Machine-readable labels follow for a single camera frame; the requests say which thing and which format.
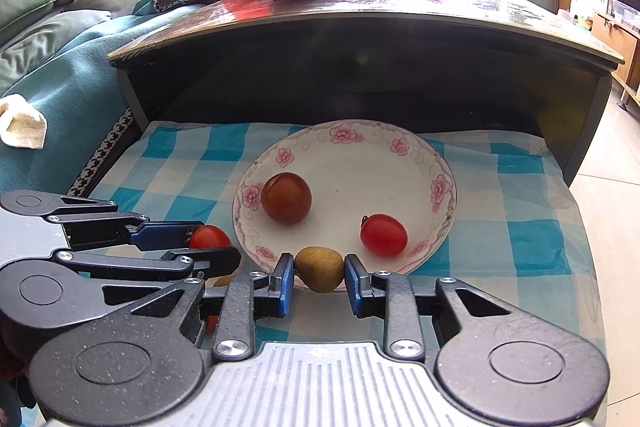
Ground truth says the dark red round tomato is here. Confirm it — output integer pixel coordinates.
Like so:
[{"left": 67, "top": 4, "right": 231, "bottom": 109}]
[{"left": 261, "top": 172, "right": 313, "bottom": 224}]

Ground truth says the dark coffee table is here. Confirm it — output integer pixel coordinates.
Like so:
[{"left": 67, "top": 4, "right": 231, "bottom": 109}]
[{"left": 107, "top": 0, "right": 627, "bottom": 194}]

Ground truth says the red cherry tomato with stem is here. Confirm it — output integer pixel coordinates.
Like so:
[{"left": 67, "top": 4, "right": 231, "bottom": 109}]
[{"left": 360, "top": 214, "right": 409, "bottom": 257}]

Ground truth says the white towel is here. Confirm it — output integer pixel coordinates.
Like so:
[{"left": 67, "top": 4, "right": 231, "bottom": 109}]
[{"left": 0, "top": 94, "right": 49, "bottom": 150}]

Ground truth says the white floral plate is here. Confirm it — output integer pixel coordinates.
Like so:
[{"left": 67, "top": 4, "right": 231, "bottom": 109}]
[{"left": 231, "top": 119, "right": 458, "bottom": 293}]

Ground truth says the blue white checkered cloth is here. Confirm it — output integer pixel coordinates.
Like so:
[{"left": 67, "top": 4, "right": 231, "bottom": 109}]
[{"left": 30, "top": 119, "right": 606, "bottom": 427}]

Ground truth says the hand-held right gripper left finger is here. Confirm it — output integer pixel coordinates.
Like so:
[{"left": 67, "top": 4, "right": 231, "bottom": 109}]
[{"left": 127, "top": 252, "right": 296, "bottom": 363}]

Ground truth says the teal blanket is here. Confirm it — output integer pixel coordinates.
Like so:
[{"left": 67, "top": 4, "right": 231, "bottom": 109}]
[{"left": 0, "top": 0, "right": 211, "bottom": 210}]

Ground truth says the wooden cabinet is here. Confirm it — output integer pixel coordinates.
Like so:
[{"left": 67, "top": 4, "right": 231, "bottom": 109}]
[{"left": 589, "top": 11, "right": 640, "bottom": 110}]

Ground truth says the grey green leather sofa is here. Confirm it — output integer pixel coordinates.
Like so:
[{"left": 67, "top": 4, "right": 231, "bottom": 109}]
[{"left": 0, "top": 0, "right": 233, "bottom": 75}]

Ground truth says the small olive kiwi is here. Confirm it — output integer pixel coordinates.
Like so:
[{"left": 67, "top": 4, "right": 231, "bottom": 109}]
[{"left": 294, "top": 246, "right": 346, "bottom": 294}]

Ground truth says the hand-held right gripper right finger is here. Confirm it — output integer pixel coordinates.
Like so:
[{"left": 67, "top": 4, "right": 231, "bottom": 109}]
[{"left": 344, "top": 253, "right": 512, "bottom": 360}]

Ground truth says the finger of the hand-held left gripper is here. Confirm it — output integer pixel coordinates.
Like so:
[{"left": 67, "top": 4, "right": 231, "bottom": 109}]
[
  {"left": 45, "top": 196, "right": 206, "bottom": 253},
  {"left": 55, "top": 248, "right": 242, "bottom": 314}
]

